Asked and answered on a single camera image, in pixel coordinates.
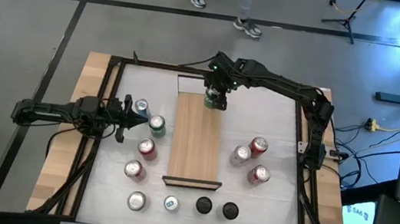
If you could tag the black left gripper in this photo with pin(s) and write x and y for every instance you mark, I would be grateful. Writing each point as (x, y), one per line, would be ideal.
(114, 116)

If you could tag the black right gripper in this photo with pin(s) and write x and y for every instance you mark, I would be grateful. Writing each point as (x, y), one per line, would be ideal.
(222, 76)

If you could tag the green Sprite can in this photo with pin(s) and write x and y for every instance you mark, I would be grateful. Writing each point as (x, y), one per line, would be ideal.
(157, 122)
(209, 102)

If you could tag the blue silver Red Bull can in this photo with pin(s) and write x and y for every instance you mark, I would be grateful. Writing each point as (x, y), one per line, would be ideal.
(171, 203)
(141, 105)

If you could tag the red Coke Zero can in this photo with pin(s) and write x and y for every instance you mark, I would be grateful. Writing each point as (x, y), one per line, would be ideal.
(258, 145)
(147, 147)

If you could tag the red Coca-Cola can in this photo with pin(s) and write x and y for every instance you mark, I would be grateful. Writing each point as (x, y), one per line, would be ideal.
(261, 173)
(133, 168)

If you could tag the silver Diet Coke can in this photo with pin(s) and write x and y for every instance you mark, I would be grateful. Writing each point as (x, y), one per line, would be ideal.
(242, 153)
(136, 200)

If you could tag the black can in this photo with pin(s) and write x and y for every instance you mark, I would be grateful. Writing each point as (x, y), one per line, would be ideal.
(204, 205)

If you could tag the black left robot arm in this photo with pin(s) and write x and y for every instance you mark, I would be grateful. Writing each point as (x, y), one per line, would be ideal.
(41, 110)

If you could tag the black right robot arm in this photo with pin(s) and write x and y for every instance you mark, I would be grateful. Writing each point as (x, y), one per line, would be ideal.
(285, 83)

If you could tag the wooden tray board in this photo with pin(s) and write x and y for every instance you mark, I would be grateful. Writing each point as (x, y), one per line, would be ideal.
(196, 142)

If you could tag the person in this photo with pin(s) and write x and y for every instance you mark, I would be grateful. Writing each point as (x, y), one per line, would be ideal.
(245, 2)

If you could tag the black tripod stand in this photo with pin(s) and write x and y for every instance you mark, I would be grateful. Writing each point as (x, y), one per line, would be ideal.
(346, 21)

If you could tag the yellow power strip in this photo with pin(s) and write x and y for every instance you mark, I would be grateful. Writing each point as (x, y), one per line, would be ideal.
(370, 124)

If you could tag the black aluminium table frame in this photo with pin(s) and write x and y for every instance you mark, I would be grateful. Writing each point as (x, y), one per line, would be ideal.
(152, 63)

